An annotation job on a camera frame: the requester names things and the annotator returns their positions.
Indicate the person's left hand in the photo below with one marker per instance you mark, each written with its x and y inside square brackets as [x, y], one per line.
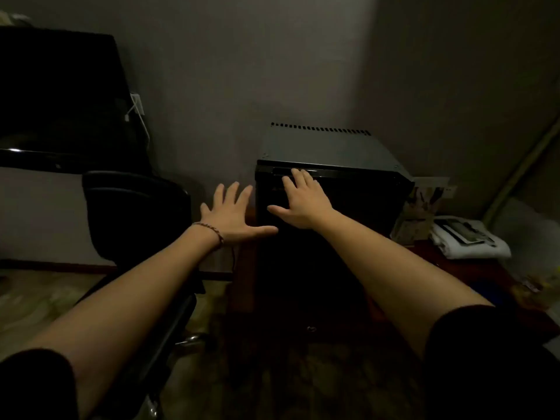
[232, 218]

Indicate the white socket with plug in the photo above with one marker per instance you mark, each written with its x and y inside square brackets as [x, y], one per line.
[137, 102]

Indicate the black office chair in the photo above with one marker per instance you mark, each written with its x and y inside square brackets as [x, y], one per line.
[131, 214]

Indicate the black television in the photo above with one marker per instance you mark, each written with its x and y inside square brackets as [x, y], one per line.
[57, 96]

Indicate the person's right hand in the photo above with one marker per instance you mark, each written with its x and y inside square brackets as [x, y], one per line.
[306, 205]

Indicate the white wall panel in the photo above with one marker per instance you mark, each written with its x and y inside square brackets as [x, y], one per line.
[533, 240]

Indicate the person's right forearm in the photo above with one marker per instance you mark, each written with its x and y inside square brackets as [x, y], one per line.
[393, 275]

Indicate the person's left forearm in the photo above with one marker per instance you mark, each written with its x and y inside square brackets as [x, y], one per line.
[131, 297]

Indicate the white folded towel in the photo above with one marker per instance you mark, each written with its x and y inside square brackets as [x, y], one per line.
[490, 250]

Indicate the person's black left sleeve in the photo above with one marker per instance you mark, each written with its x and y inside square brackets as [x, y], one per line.
[30, 389]

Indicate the person's black right sleeve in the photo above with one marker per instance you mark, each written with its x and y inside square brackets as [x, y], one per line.
[490, 367]

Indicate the white double wall socket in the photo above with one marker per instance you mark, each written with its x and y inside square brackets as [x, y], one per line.
[450, 191]

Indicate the green wall pipe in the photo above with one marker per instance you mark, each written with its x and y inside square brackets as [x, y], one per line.
[520, 172]

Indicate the remote controls on black folder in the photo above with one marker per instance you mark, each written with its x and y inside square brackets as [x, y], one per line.
[463, 233]

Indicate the yellow capped liquid bottle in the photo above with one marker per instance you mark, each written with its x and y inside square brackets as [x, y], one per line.
[544, 286]

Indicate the red wooden side cabinet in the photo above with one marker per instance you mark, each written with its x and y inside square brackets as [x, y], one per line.
[463, 271]

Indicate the person's black sleeve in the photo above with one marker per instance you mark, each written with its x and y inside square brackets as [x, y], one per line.
[30, 389]
[490, 367]

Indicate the printed brochure stand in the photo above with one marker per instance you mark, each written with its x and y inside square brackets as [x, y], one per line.
[420, 209]

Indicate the black mini fridge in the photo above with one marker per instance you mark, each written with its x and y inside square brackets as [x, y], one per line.
[332, 148]

